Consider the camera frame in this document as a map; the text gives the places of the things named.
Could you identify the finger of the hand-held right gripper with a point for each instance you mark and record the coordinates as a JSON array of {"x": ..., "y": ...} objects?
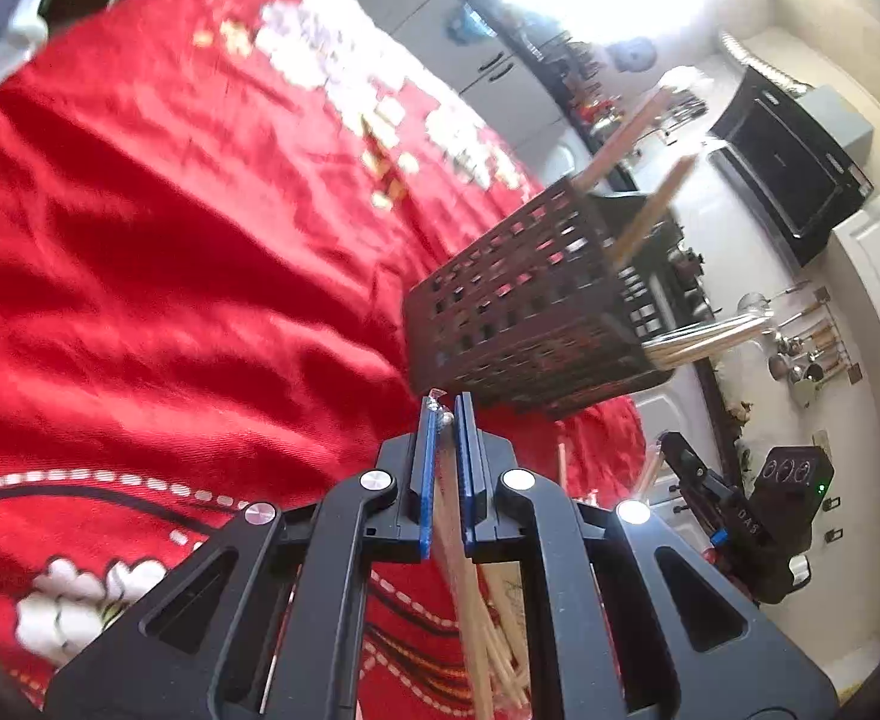
[
  {"x": 699, "y": 469},
  {"x": 706, "y": 517}
]

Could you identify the small round wall fan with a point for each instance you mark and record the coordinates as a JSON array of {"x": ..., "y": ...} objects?
[{"x": 633, "y": 56}]

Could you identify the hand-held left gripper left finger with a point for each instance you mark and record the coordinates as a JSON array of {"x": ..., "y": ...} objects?
[{"x": 429, "y": 480}]

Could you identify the red floral tablecloth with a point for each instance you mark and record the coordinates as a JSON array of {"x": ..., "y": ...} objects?
[{"x": 185, "y": 240}]

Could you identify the beige duct cover box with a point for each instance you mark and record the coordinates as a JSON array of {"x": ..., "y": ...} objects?
[{"x": 838, "y": 124}]

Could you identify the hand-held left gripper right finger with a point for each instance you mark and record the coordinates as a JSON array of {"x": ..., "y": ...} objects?
[{"x": 468, "y": 480}]

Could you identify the silver flexible vent duct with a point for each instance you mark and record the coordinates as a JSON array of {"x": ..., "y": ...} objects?
[{"x": 755, "y": 60}]

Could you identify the row of hanging metal utensils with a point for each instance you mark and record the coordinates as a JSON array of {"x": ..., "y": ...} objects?
[{"x": 808, "y": 360}]

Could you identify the black plastic utensil basket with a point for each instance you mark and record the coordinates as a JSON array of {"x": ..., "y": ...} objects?
[{"x": 552, "y": 382}]

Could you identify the blue hanging plastic bag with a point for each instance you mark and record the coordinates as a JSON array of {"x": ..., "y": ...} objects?
[{"x": 466, "y": 22}]

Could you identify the black range hood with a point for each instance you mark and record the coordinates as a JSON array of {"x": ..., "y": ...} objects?
[{"x": 785, "y": 165}]

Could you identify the chopstick pair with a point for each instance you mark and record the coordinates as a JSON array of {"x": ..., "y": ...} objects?
[{"x": 449, "y": 495}]

